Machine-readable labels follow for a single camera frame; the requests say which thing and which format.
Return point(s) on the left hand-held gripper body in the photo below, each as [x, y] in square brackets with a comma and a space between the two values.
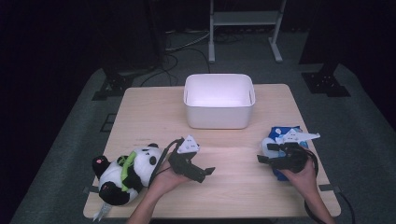
[183, 165]

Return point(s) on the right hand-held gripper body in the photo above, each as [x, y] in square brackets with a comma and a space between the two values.
[292, 158]

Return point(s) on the blue wet wipes pack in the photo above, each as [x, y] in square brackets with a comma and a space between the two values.
[277, 132]

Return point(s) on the panda plush toy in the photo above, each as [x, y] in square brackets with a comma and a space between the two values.
[146, 158]

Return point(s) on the white plastic storage bin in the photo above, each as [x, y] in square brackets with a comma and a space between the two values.
[218, 118]

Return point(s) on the person's left hand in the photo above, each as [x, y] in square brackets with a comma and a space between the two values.
[166, 182]

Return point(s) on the person's right hand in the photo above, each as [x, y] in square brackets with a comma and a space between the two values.
[305, 180]

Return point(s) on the white round object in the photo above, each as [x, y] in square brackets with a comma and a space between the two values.
[266, 150]

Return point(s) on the black stand base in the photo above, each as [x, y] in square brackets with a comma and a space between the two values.
[115, 84]
[323, 84]

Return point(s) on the white metal stand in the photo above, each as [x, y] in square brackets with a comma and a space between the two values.
[246, 17]

